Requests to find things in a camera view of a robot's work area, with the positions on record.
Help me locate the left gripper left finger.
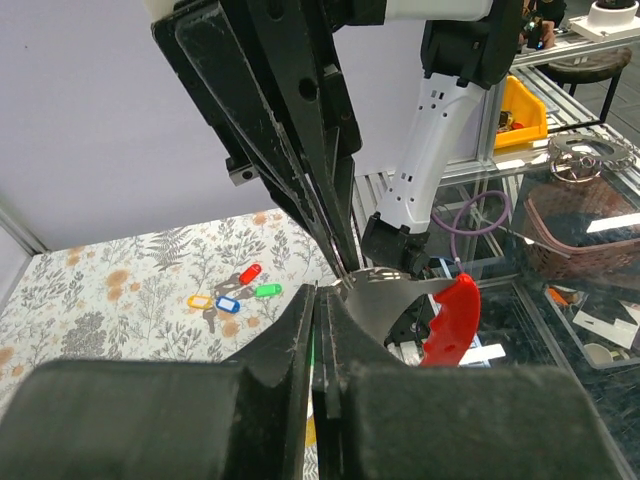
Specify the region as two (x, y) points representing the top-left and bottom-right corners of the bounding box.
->
(1, 285), (316, 479)

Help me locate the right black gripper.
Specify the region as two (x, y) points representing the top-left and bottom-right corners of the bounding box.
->
(149, 1), (362, 277)

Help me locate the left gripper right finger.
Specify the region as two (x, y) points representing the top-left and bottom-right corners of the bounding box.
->
(314, 288), (623, 479)

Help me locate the grey red key ring holder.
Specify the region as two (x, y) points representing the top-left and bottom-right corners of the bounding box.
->
(332, 267), (481, 367)

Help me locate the red key tag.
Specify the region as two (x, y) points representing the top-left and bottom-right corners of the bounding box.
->
(238, 263), (262, 285)

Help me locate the green key tag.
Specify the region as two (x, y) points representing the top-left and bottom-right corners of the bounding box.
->
(254, 283), (283, 298)
(309, 325), (316, 371)

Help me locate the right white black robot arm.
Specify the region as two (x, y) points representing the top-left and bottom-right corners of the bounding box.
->
(146, 1), (521, 277)

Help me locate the blue key tag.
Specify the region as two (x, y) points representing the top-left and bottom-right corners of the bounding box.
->
(215, 296), (240, 314)

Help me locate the yellow key tag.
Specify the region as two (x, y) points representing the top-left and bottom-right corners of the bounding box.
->
(187, 295), (213, 310)

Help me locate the yellow storage bin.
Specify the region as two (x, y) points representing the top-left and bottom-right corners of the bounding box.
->
(494, 75), (548, 149)

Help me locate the brown wicker basket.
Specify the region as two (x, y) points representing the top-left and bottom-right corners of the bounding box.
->
(520, 178), (639, 290)

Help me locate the round black stool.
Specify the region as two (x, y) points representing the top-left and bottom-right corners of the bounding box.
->
(538, 47), (632, 125)

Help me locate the shiny metal ring part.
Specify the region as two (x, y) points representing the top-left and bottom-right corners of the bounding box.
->
(547, 134), (636, 184)

